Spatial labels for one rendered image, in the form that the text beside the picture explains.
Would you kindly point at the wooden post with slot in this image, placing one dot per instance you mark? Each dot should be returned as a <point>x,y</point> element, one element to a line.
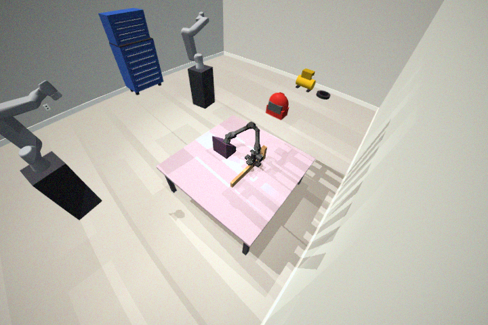
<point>263,151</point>

